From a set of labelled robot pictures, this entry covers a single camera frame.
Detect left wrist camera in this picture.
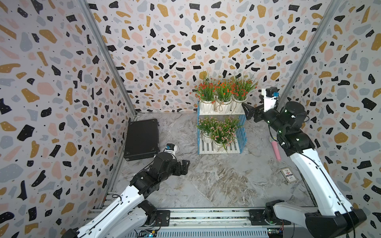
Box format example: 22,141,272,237
164,143,178,155

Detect pink flower pot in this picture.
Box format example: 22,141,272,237
197,117,219,144
212,124,235,152
222,117,242,140

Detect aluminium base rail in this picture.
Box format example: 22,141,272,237
77,207,312,238

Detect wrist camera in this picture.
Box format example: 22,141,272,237
164,143,178,155
261,87,279,112

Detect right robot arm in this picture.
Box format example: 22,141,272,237
242,101,367,238

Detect red flower pot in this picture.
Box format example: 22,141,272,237
193,74,216,113
231,73,258,111
215,80,233,114

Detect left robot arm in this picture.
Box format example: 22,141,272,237
62,152,190,238

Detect small card box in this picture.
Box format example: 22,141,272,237
280,167,297,183

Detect pink flower pot front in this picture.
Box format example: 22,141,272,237
212,124,235,152

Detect pink toy microphone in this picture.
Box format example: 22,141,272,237
269,136,281,161

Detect blue white wooden rack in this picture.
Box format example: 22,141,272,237
196,103,247,155

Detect black case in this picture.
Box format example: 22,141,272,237
124,119,160,161

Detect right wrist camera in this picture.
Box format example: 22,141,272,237
261,87,279,112

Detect pink flower pot back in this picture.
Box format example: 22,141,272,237
197,117,219,144

